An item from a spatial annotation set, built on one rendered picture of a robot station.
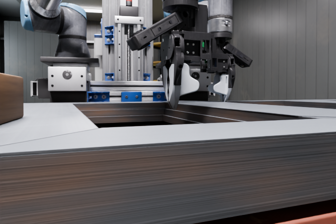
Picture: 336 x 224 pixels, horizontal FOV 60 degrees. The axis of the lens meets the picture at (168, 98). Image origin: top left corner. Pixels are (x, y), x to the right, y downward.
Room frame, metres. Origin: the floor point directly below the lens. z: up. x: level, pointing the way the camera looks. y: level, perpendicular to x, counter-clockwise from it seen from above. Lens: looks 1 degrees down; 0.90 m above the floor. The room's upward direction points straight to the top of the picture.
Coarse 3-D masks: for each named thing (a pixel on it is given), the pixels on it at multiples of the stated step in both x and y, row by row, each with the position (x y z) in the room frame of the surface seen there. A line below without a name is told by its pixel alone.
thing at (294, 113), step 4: (264, 112) 0.45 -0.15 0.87; (268, 112) 0.44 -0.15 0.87; (272, 112) 0.44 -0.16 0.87; (276, 112) 0.44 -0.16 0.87; (280, 112) 0.44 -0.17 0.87; (284, 112) 0.44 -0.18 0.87; (288, 112) 0.44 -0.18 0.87; (292, 112) 0.44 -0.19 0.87; (296, 112) 0.44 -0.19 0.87; (300, 112) 0.44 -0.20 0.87; (304, 112) 0.44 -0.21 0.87; (308, 112) 0.44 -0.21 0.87; (312, 112) 0.44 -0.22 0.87; (316, 112) 0.44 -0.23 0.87; (320, 112) 0.44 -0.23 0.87; (324, 112) 0.44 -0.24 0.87; (328, 112) 0.44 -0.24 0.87; (332, 112) 0.44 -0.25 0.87
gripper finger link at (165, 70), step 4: (164, 68) 0.60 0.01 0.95; (168, 68) 0.58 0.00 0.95; (164, 72) 0.60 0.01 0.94; (168, 72) 0.58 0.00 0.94; (164, 76) 0.60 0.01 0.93; (168, 76) 0.58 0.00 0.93; (164, 80) 0.60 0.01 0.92; (168, 80) 0.58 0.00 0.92; (164, 84) 0.60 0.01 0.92; (168, 84) 0.58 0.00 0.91; (164, 88) 0.60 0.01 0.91; (168, 88) 0.58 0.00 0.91; (168, 92) 0.58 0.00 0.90; (168, 96) 0.58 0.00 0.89
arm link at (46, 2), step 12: (24, 0) 1.10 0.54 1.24; (36, 0) 1.08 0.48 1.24; (48, 0) 1.06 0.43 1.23; (60, 0) 1.09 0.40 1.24; (24, 12) 1.09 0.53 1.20; (36, 12) 1.09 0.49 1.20; (48, 12) 1.10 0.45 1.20; (24, 24) 1.12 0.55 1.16; (36, 24) 1.13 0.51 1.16; (48, 24) 1.15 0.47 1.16
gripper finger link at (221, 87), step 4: (220, 76) 0.88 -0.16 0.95; (224, 76) 0.88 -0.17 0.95; (220, 80) 0.88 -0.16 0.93; (224, 80) 0.88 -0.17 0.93; (216, 84) 0.87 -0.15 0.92; (220, 84) 0.88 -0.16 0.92; (224, 84) 0.88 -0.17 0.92; (216, 88) 0.88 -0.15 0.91; (220, 88) 0.88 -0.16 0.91; (224, 88) 0.88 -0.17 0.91; (228, 88) 0.88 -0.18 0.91; (220, 92) 0.88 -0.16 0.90; (224, 92) 0.89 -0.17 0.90; (228, 92) 0.88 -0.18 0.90; (224, 96) 0.90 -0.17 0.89; (228, 96) 0.89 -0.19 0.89; (224, 100) 0.90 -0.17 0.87
